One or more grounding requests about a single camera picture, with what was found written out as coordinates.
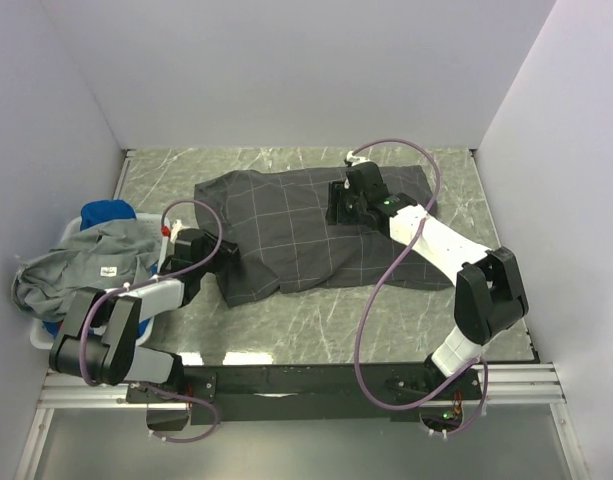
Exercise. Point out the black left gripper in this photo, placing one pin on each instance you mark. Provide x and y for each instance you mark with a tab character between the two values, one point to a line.
225	252

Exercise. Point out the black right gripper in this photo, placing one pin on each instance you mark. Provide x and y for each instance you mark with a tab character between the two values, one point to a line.
337	194

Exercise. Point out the dark grey checked pillowcase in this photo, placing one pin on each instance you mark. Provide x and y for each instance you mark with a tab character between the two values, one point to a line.
277	220

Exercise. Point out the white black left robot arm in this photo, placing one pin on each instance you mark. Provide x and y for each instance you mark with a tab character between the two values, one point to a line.
98	339

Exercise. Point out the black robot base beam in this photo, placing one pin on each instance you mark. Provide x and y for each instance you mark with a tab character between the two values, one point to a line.
244	393

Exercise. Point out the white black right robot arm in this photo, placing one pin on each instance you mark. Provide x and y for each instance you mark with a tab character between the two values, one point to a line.
489	291

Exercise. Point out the grey button shirt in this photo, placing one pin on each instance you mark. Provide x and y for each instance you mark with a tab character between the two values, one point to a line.
104	256

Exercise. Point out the blue garment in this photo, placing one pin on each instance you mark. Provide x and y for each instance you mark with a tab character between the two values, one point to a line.
93	214

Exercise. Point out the white plastic laundry basket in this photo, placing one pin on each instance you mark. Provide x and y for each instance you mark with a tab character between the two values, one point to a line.
42	339

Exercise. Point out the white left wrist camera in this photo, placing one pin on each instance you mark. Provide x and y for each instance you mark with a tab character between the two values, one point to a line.
172	231

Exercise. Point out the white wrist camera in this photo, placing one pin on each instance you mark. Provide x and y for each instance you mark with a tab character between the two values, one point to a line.
353	161
172	231

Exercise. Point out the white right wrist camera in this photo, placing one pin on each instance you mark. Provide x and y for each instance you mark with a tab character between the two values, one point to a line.
353	161

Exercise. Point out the aluminium frame rail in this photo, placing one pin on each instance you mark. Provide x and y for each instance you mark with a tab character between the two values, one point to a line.
524	432

